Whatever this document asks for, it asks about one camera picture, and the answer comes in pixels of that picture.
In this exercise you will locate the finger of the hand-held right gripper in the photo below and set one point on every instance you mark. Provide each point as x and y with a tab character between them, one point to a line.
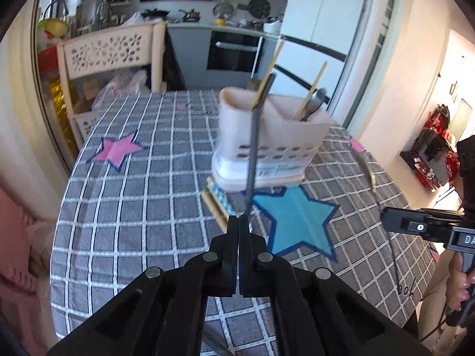
412	226
443	213

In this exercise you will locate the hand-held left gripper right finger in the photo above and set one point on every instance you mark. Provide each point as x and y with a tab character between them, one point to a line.
248	263

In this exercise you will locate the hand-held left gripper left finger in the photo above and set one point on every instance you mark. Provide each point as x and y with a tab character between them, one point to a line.
230	263

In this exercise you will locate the black chopstick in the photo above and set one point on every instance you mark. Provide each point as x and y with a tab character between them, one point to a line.
252	148

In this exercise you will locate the white plastic utensil holder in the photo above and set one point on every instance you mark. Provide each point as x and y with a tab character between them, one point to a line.
274	141

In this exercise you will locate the dark grey spoon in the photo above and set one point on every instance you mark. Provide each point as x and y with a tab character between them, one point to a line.
318	98

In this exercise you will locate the person's right hand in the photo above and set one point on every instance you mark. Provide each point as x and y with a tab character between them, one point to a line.
460	285

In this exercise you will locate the blue paper star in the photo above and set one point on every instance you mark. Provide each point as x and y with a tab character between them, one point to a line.
297	218

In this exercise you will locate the red packaged goods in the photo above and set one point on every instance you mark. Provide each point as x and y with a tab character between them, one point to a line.
432	148

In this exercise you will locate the yellow curved strip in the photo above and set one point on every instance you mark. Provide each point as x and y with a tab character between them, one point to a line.
368	170

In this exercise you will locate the grey checked tablecloth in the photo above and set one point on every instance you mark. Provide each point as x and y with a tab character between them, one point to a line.
148	211

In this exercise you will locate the small pink paper star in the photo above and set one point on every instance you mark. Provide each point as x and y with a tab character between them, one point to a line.
355	144

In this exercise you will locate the large pink paper star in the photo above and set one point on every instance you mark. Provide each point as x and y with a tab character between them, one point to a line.
117	149

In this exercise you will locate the clear plastic bag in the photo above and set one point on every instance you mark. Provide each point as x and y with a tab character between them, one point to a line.
122	87

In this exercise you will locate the black built-in oven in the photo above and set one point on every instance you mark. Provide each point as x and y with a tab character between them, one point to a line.
232	52

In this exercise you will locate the pink plastic stool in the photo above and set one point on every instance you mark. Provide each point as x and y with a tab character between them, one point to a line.
15	252

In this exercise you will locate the white refrigerator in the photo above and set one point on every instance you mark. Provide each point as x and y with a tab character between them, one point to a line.
319	18

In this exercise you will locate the gold foil package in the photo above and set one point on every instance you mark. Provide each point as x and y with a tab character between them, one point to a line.
61	107

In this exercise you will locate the white rice cooker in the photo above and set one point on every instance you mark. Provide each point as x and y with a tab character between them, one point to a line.
272	26

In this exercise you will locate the cream plastic storage trolley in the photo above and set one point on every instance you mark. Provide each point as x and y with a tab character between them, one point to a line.
107	50

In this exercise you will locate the metal cooking pot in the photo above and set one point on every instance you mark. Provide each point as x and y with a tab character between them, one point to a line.
192	15

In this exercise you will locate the hanging round black pan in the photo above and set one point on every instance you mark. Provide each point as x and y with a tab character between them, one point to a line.
259	7

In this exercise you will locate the black wok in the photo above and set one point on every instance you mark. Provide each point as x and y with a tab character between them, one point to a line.
155	13

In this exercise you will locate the red bag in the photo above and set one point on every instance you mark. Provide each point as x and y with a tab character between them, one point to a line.
47	58

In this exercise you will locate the yellow bowl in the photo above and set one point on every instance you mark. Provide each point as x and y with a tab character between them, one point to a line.
54	28

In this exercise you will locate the curved kitchen faucet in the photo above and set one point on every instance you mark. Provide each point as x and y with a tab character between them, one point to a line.
55	7

